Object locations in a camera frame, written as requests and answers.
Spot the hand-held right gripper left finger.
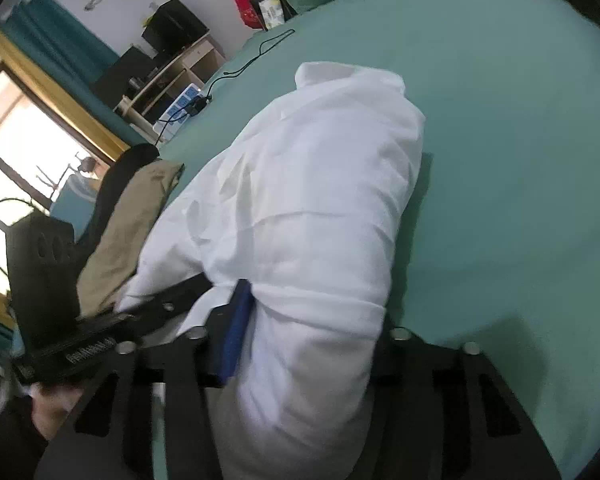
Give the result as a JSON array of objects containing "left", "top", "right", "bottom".
[{"left": 32, "top": 279, "right": 256, "bottom": 480}]

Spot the yellow framed window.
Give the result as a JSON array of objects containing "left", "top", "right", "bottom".
[{"left": 0, "top": 25, "right": 132, "bottom": 326}]

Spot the thin black cable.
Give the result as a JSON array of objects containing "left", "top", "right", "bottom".
[{"left": 155, "top": 27, "right": 296, "bottom": 142}]

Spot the person's left forearm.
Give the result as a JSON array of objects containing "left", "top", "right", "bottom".
[{"left": 0, "top": 382, "right": 84, "bottom": 462}]

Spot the black cloth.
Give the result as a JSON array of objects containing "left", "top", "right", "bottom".
[{"left": 86, "top": 142, "right": 161, "bottom": 263}]

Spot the printed cardboard box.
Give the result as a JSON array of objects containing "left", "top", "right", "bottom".
[{"left": 249, "top": 0, "right": 299, "bottom": 31}]

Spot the white hoodie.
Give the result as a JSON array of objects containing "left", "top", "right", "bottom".
[{"left": 116, "top": 61, "right": 427, "bottom": 480}]

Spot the black computer tower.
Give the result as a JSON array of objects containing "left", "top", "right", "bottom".
[{"left": 89, "top": 45, "right": 157, "bottom": 111}]

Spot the khaki cloth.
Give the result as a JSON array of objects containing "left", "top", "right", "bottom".
[{"left": 76, "top": 160, "right": 186, "bottom": 313}]

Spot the light wooden desk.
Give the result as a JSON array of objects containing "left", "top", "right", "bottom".
[{"left": 112, "top": 32, "right": 229, "bottom": 137}]

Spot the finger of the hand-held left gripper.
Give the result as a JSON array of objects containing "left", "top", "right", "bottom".
[{"left": 117, "top": 273, "right": 214, "bottom": 341}]

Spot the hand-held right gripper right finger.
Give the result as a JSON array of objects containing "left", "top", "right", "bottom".
[{"left": 349, "top": 326, "right": 562, "bottom": 480}]

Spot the red bag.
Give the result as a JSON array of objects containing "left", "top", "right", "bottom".
[{"left": 229, "top": 0, "right": 274, "bottom": 31}]

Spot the black monitor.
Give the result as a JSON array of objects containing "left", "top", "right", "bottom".
[{"left": 140, "top": 0, "right": 211, "bottom": 57}]

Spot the white power strip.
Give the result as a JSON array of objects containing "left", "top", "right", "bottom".
[{"left": 157, "top": 82, "right": 207, "bottom": 122}]

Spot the teal curtain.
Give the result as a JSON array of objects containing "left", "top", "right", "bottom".
[{"left": 0, "top": 0, "right": 152, "bottom": 147}]

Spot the bed with green sheet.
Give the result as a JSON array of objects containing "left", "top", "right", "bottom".
[{"left": 50, "top": 0, "right": 600, "bottom": 480}]

